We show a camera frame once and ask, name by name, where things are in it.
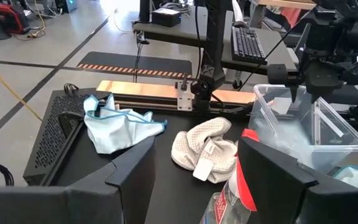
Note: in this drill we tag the grey desk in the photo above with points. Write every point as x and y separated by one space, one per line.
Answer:
179 32
278 46

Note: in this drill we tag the silver mounting plate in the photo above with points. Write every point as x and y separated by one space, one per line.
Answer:
185 98

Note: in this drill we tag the black box device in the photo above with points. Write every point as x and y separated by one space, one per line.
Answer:
166 17

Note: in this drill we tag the red and black machine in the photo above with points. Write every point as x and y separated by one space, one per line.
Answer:
11 17

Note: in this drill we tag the light blue microfiber towel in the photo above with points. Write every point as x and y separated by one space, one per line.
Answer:
117 130
278 140
357 177

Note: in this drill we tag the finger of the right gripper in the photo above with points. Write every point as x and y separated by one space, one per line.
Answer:
294 93
315 95

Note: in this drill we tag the light wooden side board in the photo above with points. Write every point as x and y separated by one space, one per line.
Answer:
141 89

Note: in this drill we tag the grey waffle microfiber towel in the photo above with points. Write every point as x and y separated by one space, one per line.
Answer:
197 146

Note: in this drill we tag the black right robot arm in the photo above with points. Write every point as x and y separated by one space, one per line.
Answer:
214 46

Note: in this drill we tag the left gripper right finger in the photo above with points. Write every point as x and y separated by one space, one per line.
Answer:
269 186

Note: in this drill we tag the black mat orange stripes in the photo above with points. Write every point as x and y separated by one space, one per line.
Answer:
135 62

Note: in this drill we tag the clear plastic basket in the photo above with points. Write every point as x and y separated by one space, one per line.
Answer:
306 130

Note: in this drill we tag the computer keyboard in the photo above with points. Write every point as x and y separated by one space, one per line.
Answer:
247 45

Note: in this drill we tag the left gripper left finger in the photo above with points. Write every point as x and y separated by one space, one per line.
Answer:
129 186

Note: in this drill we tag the jar with pink lid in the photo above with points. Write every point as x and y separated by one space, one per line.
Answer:
232 199

